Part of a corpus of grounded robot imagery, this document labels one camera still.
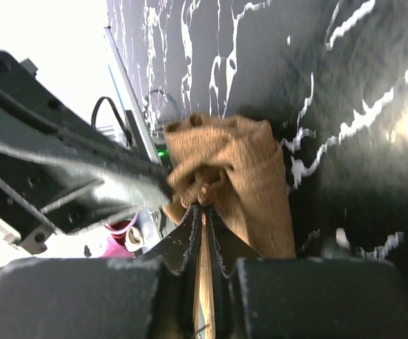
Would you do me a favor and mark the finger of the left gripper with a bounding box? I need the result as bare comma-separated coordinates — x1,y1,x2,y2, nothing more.
0,51,172,235

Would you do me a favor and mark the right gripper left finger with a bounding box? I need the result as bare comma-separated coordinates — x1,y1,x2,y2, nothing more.
0,206,201,338

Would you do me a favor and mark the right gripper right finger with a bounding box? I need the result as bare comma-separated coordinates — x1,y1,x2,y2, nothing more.
205,208,408,338

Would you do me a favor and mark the brown cloth napkin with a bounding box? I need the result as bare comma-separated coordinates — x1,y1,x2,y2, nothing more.
161,112,297,339

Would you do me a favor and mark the black marble pattern mat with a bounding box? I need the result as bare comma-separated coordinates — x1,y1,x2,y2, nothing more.
107,1,408,269

